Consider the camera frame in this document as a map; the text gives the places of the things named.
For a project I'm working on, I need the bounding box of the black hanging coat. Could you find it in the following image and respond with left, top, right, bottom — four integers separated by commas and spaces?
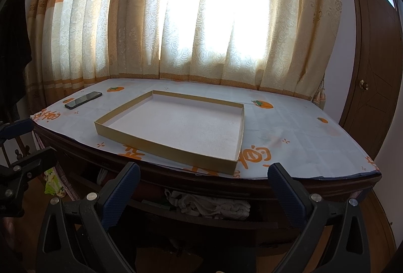
1, 0, 32, 122

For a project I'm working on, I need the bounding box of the black smartphone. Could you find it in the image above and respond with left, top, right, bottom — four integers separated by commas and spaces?
64, 92, 103, 110

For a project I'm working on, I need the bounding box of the green yellow fabric bag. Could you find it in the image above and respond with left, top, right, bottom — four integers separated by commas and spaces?
44, 168, 65, 198

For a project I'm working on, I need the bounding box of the grey crumpled garment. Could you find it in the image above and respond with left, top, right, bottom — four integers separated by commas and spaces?
165, 189, 251, 219

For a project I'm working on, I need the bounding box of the white persimmon print tablecloth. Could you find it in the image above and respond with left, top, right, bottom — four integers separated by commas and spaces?
33, 79, 378, 179

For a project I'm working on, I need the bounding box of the brown wooden door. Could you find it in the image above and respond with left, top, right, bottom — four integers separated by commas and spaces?
340, 0, 402, 158

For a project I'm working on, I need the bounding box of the shallow cardboard box tray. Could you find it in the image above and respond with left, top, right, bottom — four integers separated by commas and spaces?
94, 90, 245, 175

